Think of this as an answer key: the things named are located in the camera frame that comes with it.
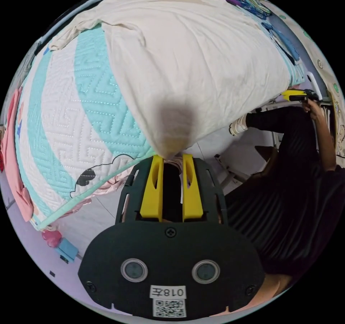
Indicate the person's right hand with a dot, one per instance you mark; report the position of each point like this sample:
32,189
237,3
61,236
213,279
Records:
310,108

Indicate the pink garment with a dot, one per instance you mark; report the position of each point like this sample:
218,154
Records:
13,154

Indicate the white short sleeve shirt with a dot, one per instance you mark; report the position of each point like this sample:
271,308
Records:
194,67

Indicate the bed with teal white quilt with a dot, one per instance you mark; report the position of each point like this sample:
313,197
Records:
67,119

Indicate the small blue box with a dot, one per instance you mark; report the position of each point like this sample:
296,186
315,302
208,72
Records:
66,249

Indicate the person's right forearm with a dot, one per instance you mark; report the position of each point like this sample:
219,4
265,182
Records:
326,143

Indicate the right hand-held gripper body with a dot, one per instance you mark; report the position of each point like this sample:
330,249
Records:
310,95

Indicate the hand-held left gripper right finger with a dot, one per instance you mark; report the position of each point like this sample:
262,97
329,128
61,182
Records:
192,197

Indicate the person's body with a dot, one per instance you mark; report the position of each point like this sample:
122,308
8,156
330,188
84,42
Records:
291,189

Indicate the cream curtain with prints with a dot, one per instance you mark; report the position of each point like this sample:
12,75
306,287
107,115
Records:
327,67

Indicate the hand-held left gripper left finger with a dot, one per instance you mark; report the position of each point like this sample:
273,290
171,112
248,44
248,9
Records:
151,194

